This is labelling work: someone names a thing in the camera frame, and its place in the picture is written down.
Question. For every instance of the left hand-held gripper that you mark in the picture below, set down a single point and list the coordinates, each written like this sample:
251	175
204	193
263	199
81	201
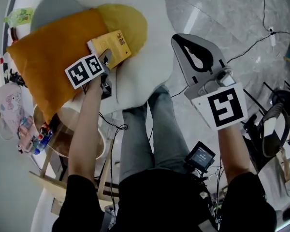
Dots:
83	71

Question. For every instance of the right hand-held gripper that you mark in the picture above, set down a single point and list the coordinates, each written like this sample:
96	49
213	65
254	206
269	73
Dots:
227	105

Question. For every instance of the yellow book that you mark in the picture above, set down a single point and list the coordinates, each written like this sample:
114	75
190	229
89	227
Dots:
111	40

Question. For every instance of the white fried-egg shaped cushion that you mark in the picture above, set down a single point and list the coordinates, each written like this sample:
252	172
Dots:
140	81

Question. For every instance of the person's right forearm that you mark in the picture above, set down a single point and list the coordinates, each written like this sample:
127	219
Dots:
234	153

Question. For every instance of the person's left forearm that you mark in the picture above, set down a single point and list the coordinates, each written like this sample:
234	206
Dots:
87	129

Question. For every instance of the round wooden side table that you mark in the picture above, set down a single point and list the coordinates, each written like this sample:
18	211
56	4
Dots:
62	141

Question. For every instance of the orange cushion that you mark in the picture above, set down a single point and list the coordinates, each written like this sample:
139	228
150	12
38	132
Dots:
46	57

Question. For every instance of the grey cushion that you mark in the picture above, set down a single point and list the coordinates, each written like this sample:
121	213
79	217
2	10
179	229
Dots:
55	6

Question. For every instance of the white power strip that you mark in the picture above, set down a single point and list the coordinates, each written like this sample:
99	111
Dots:
272	36

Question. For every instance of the person's grey jeans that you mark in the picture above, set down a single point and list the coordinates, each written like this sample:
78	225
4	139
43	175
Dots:
164	134

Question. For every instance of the black toy figure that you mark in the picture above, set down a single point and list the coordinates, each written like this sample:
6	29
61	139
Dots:
15	77

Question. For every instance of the small black monitor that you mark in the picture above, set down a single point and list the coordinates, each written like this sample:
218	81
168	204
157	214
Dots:
199	156

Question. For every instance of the small red-capped cola bottle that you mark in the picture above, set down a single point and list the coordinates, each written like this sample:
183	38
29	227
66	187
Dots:
44	128

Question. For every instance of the green plastic bottle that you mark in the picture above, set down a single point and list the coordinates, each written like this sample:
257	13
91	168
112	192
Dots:
19	16

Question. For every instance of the blue-label water bottle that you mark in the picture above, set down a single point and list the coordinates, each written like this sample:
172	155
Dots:
44	142

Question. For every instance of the white pouch with cartoon print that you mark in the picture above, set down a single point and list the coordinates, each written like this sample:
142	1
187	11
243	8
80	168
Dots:
9	100

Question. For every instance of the black round chair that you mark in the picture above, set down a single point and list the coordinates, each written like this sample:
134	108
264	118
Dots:
286	124

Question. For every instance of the pink flask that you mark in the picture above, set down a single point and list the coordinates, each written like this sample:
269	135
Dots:
26	134

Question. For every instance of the white round basket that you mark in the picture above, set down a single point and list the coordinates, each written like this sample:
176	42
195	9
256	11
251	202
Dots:
2	134

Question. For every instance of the person's black shirt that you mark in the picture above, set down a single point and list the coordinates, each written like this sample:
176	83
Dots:
159	202

